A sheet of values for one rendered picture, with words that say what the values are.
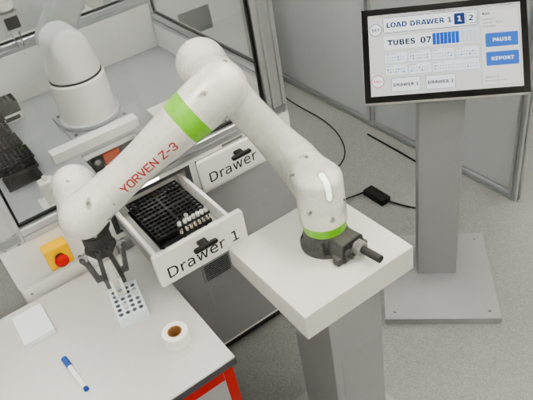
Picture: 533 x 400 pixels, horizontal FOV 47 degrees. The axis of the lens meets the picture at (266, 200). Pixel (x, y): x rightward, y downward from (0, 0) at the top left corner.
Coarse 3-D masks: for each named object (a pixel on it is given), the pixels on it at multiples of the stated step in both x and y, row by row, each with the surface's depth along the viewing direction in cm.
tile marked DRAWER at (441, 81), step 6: (426, 78) 198; (432, 78) 197; (438, 78) 197; (444, 78) 196; (450, 78) 196; (426, 84) 198; (432, 84) 197; (438, 84) 197; (444, 84) 196; (450, 84) 196
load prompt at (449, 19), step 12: (444, 12) 197; (456, 12) 196; (468, 12) 195; (384, 24) 200; (396, 24) 200; (408, 24) 199; (420, 24) 198; (432, 24) 197; (444, 24) 197; (456, 24) 196; (468, 24) 195
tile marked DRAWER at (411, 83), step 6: (396, 78) 199; (402, 78) 199; (408, 78) 199; (414, 78) 198; (396, 84) 199; (402, 84) 199; (408, 84) 199; (414, 84) 198; (420, 84) 198; (396, 90) 199; (402, 90) 199; (408, 90) 198
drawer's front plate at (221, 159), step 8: (232, 144) 200; (240, 144) 201; (248, 144) 203; (216, 152) 198; (224, 152) 198; (232, 152) 200; (256, 152) 207; (200, 160) 196; (208, 160) 196; (216, 160) 198; (224, 160) 200; (232, 160) 202; (248, 160) 206; (256, 160) 208; (200, 168) 196; (208, 168) 197; (216, 168) 199; (224, 168) 202; (232, 168) 204; (240, 168) 206; (200, 176) 198; (208, 176) 199; (216, 176) 201; (224, 176) 203; (208, 184) 200; (216, 184) 202
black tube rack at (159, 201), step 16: (160, 192) 191; (176, 192) 189; (128, 208) 186; (144, 208) 185; (160, 208) 184; (176, 208) 183; (192, 208) 181; (144, 224) 179; (160, 224) 178; (176, 224) 177; (160, 240) 175; (176, 240) 177
